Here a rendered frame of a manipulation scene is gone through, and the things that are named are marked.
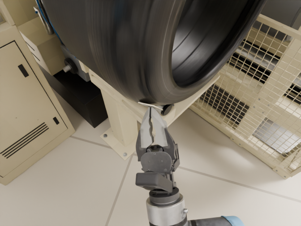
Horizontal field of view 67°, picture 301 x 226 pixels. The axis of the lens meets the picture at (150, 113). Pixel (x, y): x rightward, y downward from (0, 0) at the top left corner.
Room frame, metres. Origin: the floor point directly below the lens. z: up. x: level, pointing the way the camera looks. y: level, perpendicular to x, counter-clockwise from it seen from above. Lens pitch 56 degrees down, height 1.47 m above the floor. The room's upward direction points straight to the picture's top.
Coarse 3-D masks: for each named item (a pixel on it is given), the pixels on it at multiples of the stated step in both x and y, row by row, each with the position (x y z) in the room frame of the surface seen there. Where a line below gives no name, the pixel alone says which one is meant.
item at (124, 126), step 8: (104, 96) 0.75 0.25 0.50; (112, 104) 0.71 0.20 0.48; (112, 112) 0.72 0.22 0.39; (120, 112) 0.70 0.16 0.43; (112, 120) 0.74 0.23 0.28; (120, 120) 0.69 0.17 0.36; (128, 120) 0.73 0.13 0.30; (136, 120) 0.77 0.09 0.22; (112, 128) 0.76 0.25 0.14; (120, 128) 0.69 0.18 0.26; (128, 128) 0.72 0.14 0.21; (136, 128) 0.77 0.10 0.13; (120, 136) 0.71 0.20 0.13; (128, 136) 0.71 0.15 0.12; (136, 136) 0.76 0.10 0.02; (128, 144) 0.71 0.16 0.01
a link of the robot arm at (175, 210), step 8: (176, 200) 0.12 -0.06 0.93; (184, 200) 0.12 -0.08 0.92; (152, 208) 0.10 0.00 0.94; (160, 208) 0.10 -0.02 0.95; (168, 208) 0.10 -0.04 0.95; (176, 208) 0.10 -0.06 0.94; (184, 208) 0.11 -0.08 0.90; (152, 216) 0.09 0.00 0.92; (160, 216) 0.09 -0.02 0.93; (168, 216) 0.09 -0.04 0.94; (176, 216) 0.09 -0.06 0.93; (184, 216) 0.09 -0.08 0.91; (160, 224) 0.07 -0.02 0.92; (168, 224) 0.07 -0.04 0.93
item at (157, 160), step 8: (176, 144) 0.25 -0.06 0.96; (152, 152) 0.21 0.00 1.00; (160, 152) 0.20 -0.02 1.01; (176, 152) 0.22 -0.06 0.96; (144, 160) 0.20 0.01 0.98; (152, 160) 0.19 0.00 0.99; (160, 160) 0.19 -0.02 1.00; (168, 160) 0.19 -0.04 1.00; (176, 160) 0.21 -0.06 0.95; (144, 168) 0.18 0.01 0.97; (152, 168) 0.18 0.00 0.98; (160, 168) 0.18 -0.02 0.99; (168, 168) 0.17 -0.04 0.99; (176, 168) 0.19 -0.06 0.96; (168, 176) 0.17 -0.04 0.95; (152, 192) 0.14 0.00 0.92; (160, 192) 0.14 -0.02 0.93; (168, 192) 0.14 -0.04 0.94; (176, 192) 0.14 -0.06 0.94; (152, 200) 0.12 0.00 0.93; (160, 200) 0.12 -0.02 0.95; (168, 200) 0.12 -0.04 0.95
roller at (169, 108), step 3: (162, 105) 0.39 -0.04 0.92; (165, 105) 0.39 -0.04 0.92; (168, 105) 0.39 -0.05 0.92; (171, 105) 0.40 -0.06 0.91; (162, 108) 0.39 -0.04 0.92; (165, 108) 0.39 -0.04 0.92; (168, 108) 0.39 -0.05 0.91; (171, 108) 0.40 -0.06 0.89; (159, 111) 0.38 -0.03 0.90; (162, 111) 0.38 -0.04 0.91; (165, 111) 0.38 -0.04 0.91; (168, 111) 0.39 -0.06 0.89; (162, 114) 0.38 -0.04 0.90; (165, 114) 0.38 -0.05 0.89
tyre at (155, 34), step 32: (64, 0) 0.37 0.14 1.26; (96, 0) 0.32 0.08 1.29; (128, 0) 0.30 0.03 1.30; (160, 0) 0.30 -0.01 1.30; (192, 0) 0.79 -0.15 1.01; (224, 0) 0.73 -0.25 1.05; (256, 0) 0.62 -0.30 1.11; (64, 32) 0.38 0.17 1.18; (96, 32) 0.31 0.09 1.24; (128, 32) 0.29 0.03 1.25; (160, 32) 0.30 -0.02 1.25; (192, 32) 0.69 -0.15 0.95; (224, 32) 0.65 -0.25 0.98; (96, 64) 0.32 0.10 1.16; (128, 64) 0.28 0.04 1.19; (160, 64) 0.30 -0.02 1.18; (192, 64) 0.57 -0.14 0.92; (224, 64) 0.53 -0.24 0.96; (128, 96) 0.30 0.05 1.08; (160, 96) 0.31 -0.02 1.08
